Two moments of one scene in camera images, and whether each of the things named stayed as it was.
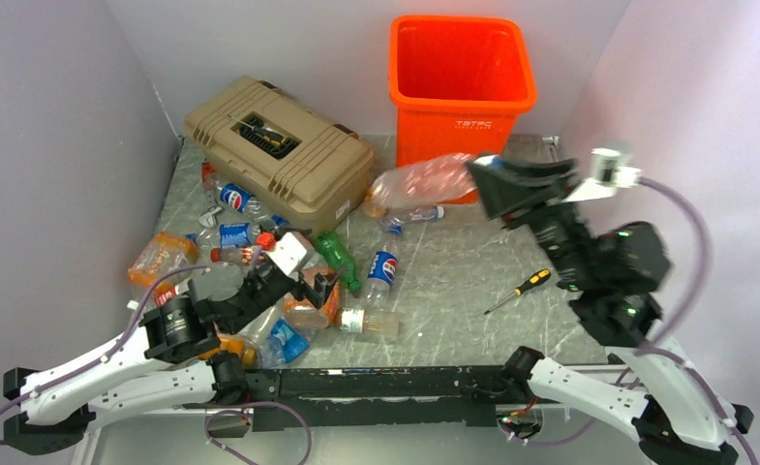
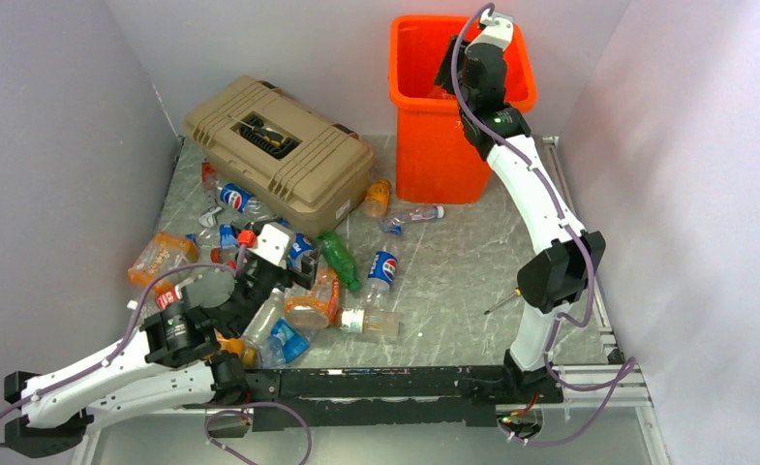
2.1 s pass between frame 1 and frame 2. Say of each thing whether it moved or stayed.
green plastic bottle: stayed
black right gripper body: moved
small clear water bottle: stayed
